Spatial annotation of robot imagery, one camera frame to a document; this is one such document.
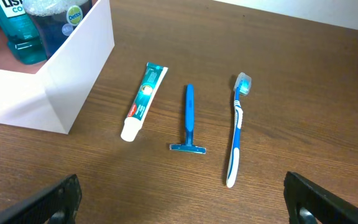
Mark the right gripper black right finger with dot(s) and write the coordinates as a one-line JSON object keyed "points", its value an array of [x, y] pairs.
{"points": [[308, 202]]}

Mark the blue disposable razor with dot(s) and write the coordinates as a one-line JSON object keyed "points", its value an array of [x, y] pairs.
{"points": [[188, 145]]}

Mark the white open cardboard box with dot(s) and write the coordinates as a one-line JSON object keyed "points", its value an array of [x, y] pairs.
{"points": [[49, 95]]}

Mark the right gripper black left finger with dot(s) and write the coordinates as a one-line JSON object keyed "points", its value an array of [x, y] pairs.
{"points": [[58, 203]]}

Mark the blue white toothbrush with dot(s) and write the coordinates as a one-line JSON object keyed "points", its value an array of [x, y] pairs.
{"points": [[242, 87]]}

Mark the teal white toothpaste tube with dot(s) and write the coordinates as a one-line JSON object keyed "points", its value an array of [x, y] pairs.
{"points": [[134, 120]]}

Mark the teal mouthwash bottle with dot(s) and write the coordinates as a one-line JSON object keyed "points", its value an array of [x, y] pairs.
{"points": [[22, 36]]}

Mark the clear spray bottle purple liquid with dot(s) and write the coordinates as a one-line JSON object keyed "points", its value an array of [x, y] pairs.
{"points": [[55, 20]]}

